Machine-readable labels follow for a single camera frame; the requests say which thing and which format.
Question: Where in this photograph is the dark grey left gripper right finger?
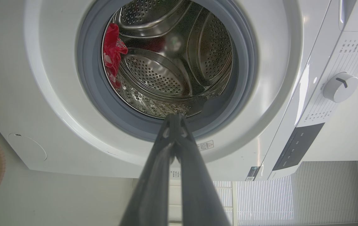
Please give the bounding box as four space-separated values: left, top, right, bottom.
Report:
174 114 231 226

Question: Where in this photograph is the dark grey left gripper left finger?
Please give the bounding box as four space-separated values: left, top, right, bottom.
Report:
119 114 178 226

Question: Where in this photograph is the red garment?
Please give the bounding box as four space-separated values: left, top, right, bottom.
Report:
103 23 128 89

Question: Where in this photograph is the black washer display panel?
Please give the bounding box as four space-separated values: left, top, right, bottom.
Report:
272 122 325 171

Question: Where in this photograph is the stainless steel washing machine drum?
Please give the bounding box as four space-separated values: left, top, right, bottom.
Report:
102 0 239 119

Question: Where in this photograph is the grey warning label sticker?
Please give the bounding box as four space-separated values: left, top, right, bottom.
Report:
197 140 214 152

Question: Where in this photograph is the black QR code sticker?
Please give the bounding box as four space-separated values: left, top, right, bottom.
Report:
245 166 261 181

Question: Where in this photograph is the grey rubber door gasket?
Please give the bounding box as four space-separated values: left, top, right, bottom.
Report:
77 0 258 142

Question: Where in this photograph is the round white filter cover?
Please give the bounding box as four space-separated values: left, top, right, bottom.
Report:
8 133 47 162

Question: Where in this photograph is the white front-load washing machine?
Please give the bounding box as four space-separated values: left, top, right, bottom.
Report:
0 0 358 182

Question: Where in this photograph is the white round control knob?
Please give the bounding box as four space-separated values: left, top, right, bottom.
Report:
323 72 358 103

